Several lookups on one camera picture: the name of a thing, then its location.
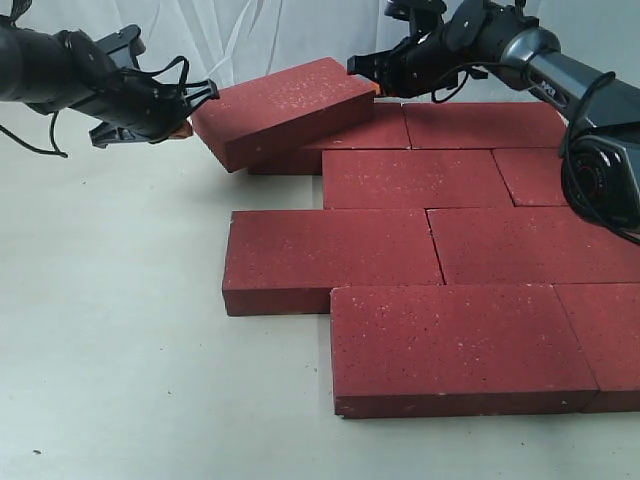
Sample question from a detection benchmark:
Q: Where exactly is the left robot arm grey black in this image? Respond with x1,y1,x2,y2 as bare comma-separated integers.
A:
1,20,219,148

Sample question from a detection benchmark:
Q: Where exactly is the white backdrop cloth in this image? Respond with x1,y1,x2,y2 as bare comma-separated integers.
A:
18,0,639,87

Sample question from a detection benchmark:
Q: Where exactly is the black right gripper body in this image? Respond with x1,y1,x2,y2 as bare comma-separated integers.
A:
346,0,501,100

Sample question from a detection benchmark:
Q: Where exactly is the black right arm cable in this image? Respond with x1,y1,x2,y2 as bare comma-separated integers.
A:
429,59,619,166

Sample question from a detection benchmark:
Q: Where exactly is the red brick edge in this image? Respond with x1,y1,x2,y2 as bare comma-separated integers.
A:
555,283,639,414
492,148,567,207

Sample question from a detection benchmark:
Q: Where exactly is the red brick under tilted one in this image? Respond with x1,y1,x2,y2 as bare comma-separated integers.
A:
248,103,411,176

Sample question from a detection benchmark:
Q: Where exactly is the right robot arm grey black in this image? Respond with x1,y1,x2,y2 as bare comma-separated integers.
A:
346,0,639,244

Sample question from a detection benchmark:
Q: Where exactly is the right wrist camera grey black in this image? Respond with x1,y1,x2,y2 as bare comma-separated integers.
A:
384,0,447,37

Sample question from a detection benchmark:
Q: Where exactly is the large red brick front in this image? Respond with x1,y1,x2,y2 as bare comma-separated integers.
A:
330,284,599,419

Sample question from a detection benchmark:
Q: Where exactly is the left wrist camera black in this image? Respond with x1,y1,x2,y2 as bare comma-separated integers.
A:
96,24,146,69

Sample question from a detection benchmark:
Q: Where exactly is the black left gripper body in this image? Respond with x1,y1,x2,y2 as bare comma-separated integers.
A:
57,30,219,148

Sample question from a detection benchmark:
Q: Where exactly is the red brick front right edge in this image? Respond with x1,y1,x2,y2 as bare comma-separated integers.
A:
555,283,639,414

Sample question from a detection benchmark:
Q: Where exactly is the red brick far right edge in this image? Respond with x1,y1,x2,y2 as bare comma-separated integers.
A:
492,148,567,207

